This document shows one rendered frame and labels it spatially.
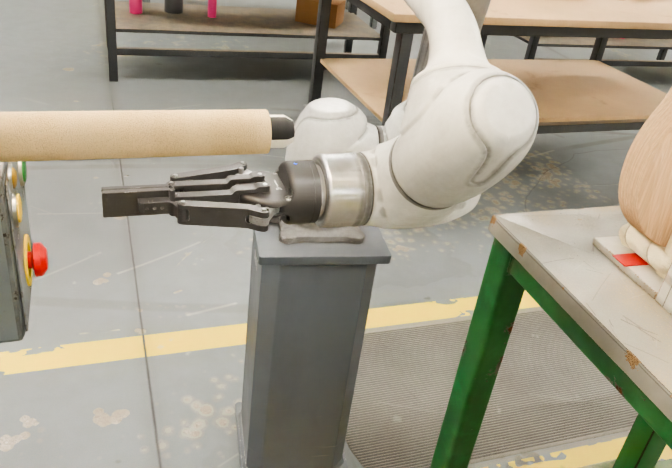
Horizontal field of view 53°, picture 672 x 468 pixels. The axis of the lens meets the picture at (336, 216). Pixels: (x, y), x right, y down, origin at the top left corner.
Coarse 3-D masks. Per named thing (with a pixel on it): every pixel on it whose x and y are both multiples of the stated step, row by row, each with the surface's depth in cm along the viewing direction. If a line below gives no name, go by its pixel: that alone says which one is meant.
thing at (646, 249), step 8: (624, 232) 102; (632, 232) 101; (640, 232) 101; (624, 240) 103; (632, 240) 101; (640, 240) 100; (648, 240) 99; (632, 248) 101; (640, 248) 99; (648, 248) 98; (656, 248) 98; (664, 248) 98; (640, 256) 100; (648, 256) 98; (656, 256) 97; (664, 256) 96; (656, 264) 96; (664, 264) 96; (664, 272) 96
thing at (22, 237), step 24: (0, 168) 66; (0, 192) 64; (24, 192) 79; (0, 216) 65; (24, 216) 78; (0, 240) 67; (24, 240) 76; (0, 264) 68; (24, 264) 75; (0, 288) 69; (24, 288) 73; (0, 312) 71; (24, 312) 73; (0, 336) 72
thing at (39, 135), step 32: (0, 128) 42; (32, 128) 42; (64, 128) 43; (96, 128) 43; (128, 128) 44; (160, 128) 45; (192, 128) 45; (224, 128) 46; (256, 128) 47; (0, 160) 42; (32, 160) 43
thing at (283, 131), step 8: (272, 120) 48; (280, 120) 48; (288, 120) 48; (272, 128) 48; (280, 128) 48; (288, 128) 48; (272, 136) 48; (280, 136) 48; (288, 136) 48; (272, 144) 48; (280, 144) 48; (288, 144) 49
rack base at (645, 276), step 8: (600, 240) 105; (608, 240) 105; (616, 240) 105; (600, 248) 104; (608, 248) 103; (616, 248) 103; (624, 248) 103; (608, 256) 102; (616, 264) 101; (624, 272) 99; (632, 272) 98; (640, 272) 98; (648, 272) 98; (640, 280) 96; (648, 280) 96; (656, 280) 96; (648, 288) 95; (656, 288) 94
